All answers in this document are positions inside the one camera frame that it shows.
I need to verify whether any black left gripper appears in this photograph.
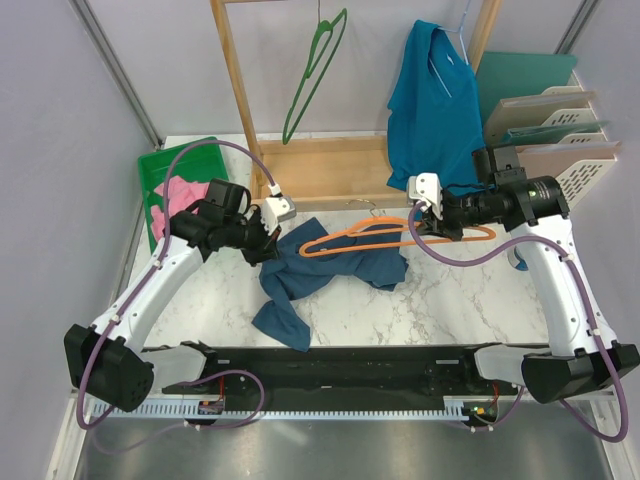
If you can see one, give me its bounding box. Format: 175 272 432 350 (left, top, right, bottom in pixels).
223 207 281 267

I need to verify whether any dark blue t-shirt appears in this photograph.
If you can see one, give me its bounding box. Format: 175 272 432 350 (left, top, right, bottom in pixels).
252 217 409 352

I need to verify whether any orange plastic hanger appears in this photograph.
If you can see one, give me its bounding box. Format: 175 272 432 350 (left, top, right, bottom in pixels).
298 214 497 258

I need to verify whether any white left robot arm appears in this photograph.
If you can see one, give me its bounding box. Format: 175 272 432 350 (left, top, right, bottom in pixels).
63 179 296 412

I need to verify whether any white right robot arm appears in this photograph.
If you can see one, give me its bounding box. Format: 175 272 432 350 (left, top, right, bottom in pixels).
407 145 639 404

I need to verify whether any teal t-shirt on rack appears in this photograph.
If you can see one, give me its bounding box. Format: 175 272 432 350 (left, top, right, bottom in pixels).
387 20 485 194

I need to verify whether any green plastic hanger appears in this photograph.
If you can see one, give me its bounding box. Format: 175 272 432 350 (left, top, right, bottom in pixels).
281 1 349 145

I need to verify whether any pink cloth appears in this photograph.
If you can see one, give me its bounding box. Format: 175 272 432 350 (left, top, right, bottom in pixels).
150 176 209 241

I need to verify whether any pink folder front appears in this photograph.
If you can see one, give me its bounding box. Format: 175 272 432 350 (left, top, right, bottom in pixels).
515 141 621 178

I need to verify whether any green plastic tray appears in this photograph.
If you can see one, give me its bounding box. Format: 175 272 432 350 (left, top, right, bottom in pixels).
138 144 229 251

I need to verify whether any round blue patterned tin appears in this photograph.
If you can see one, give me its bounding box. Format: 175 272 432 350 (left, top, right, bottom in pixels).
507 248 528 272

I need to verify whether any white perforated file organizer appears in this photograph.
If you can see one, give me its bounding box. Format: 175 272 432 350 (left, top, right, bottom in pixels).
514 85 624 206

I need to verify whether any beige folder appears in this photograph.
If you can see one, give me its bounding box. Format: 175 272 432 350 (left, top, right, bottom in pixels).
483 91 596 144

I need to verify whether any wooden clothes rack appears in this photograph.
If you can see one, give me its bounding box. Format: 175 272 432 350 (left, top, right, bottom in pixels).
211 1 501 212

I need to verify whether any teal folder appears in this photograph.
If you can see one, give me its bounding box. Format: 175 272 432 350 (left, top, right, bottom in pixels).
476 51 578 122

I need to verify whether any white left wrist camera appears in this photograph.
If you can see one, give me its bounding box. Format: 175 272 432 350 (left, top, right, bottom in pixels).
261 196 297 235

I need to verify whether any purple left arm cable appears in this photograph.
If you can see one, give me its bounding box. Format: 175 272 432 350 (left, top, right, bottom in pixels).
74 139 281 454

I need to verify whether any aluminium frame post right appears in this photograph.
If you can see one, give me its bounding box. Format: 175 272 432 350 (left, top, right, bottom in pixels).
554 0 601 55

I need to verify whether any aluminium frame post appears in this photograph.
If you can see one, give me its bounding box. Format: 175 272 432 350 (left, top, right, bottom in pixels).
69 0 164 150
554 0 601 55

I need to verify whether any light blue wire hanger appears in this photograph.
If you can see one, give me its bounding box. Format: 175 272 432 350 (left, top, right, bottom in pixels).
427 0 476 96

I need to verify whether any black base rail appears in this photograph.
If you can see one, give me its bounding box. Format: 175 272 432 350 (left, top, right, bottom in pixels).
162 342 517 409

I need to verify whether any white slotted cable duct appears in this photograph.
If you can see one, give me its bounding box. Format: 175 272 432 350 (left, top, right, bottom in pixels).
109 396 496 421

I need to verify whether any aluminium frame post left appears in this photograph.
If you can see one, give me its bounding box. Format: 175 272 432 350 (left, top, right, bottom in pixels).
69 0 164 150

